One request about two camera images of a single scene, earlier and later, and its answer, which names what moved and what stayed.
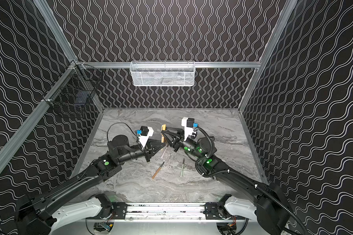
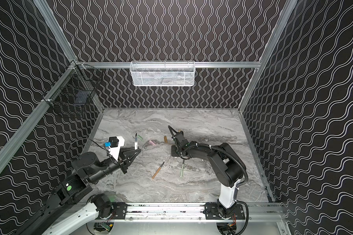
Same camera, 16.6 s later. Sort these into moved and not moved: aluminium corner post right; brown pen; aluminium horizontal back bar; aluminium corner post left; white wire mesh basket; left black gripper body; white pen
Moved: white pen; left black gripper body
Not moved: aluminium horizontal back bar; brown pen; aluminium corner post left; aluminium corner post right; white wire mesh basket
